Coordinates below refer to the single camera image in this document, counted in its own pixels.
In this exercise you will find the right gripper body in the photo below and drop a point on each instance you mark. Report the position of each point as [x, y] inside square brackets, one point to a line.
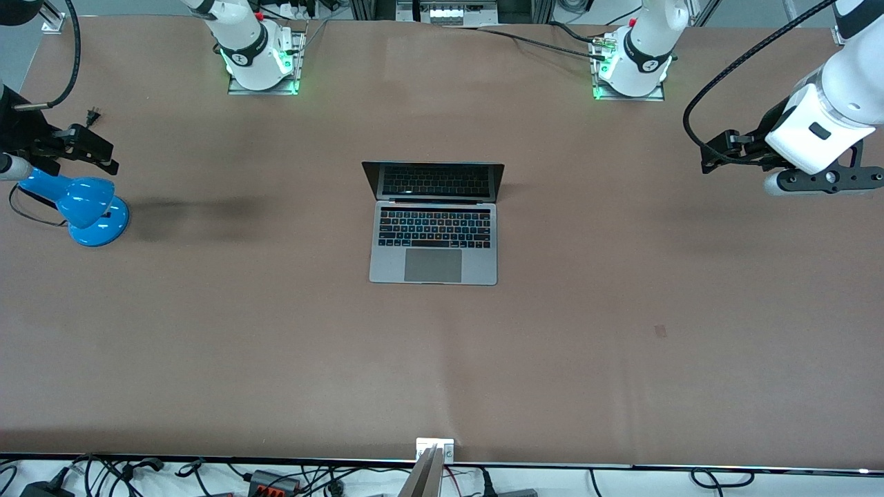
[21, 125]

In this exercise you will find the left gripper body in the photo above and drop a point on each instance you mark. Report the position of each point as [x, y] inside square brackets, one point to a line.
[771, 125]

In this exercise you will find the silver grey laptop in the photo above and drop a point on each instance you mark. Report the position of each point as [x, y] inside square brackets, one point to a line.
[433, 266]

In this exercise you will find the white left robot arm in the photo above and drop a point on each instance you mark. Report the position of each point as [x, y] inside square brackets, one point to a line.
[642, 48]

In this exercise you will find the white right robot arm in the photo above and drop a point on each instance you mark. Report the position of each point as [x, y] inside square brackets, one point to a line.
[248, 41]

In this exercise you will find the blue desk lamp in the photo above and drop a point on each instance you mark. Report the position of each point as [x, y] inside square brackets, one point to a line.
[86, 203]

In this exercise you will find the brown table cover mat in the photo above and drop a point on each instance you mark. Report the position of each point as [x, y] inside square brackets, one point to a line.
[207, 345]

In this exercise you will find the white power strip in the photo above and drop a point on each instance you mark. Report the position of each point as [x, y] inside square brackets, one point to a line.
[445, 14]

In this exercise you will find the black power adapter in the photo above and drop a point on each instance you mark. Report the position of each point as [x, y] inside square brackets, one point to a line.
[45, 490]

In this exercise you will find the black orange connector box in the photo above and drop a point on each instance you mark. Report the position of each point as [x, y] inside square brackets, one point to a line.
[273, 482]

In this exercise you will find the grey flat box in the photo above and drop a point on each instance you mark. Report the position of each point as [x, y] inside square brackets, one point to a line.
[518, 493]

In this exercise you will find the black power plug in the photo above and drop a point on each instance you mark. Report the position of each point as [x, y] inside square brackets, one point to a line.
[487, 483]

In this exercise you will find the grey aluminium bar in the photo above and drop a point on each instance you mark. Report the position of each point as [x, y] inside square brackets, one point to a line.
[423, 480]

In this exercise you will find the black left camera bracket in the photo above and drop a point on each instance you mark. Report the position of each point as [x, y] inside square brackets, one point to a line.
[853, 181]

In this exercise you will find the aluminium profile post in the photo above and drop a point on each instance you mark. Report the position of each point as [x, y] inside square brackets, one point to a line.
[54, 21]
[838, 34]

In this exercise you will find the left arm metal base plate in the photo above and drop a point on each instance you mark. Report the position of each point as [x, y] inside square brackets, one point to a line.
[625, 98]

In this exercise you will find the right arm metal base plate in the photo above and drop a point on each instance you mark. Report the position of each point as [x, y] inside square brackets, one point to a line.
[269, 91]

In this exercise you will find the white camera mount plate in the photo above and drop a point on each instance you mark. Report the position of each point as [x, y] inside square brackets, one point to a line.
[425, 443]

